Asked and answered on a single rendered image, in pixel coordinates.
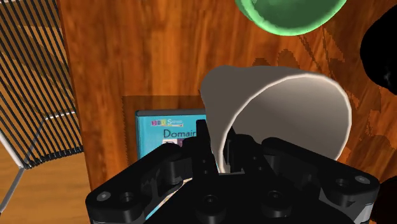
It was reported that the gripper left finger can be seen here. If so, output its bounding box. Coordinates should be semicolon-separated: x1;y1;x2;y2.
85;119;219;223

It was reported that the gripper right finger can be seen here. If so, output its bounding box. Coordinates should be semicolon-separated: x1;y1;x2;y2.
228;133;381;209

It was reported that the white cup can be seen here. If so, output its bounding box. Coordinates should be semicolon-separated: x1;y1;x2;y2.
200;65;353;174

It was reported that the blue book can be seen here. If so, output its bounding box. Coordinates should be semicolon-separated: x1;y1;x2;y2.
135;108;218;220

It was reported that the brown wooden table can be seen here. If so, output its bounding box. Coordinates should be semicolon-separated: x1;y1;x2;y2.
57;0;397;224

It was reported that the black rounded object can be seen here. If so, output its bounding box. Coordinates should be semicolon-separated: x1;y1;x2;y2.
359;5;397;97

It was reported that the green bowl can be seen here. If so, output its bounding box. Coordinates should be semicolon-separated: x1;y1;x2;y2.
234;0;348;37

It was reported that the black wire chair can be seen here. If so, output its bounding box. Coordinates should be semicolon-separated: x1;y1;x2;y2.
0;0;85;215

